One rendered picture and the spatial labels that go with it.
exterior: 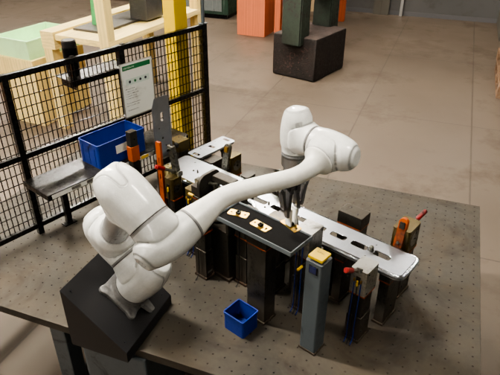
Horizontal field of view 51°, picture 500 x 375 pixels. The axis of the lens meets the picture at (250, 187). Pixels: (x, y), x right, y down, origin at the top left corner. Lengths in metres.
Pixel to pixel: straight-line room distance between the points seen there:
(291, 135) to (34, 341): 2.19
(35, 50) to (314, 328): 4.54
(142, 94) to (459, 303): 1.94
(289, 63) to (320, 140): 5.57
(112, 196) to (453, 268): 1.77
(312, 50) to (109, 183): 5.63
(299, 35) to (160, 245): 5.63
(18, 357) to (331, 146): 2.30
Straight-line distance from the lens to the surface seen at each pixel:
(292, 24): 6.87
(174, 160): 2.50
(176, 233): 1.43
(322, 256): 1.85
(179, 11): 3.15
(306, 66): 6.99
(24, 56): 5.88
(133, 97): 2.98
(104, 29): 5.07
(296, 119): 1.64
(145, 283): 2.00
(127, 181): 1.43
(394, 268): 2.11
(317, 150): 1.55
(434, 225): 2.96
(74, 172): 2.73
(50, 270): 2.66
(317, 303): 1.95
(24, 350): 3.33
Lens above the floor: 2.29
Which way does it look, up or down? 31 degrees down
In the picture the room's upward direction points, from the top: straight up
